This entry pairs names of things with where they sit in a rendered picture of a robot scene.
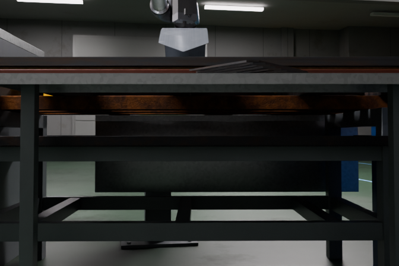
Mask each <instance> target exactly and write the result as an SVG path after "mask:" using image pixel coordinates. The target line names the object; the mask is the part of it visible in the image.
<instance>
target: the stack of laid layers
mask: <svg viewBox="0 0 399 266"><path fill-rule="evenodd" d="M245 60H260V61H265V62H270V63H274V64H279V65H284V66H287V67H399V57H0V67H209V66H213V65H220V64H227V63H231V62H238V61H245Z"/></svg>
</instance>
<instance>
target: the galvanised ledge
mask: <svg viewBox="0 0 399 266"><path fill-rule="evenodd" d="M96 121H325V115H96Z"/></svg>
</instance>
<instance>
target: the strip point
mask: <svg viewBox="0 0 399 266"><path fill-rule="evenodd" d="M160 44H162V45H165V46H168V47H170V48H174V49H176V50H179V51H181V52H185V51H187V50H190V49H193V48H197V47H199V46H202V45H205V44H207V43H160Z"/></svg>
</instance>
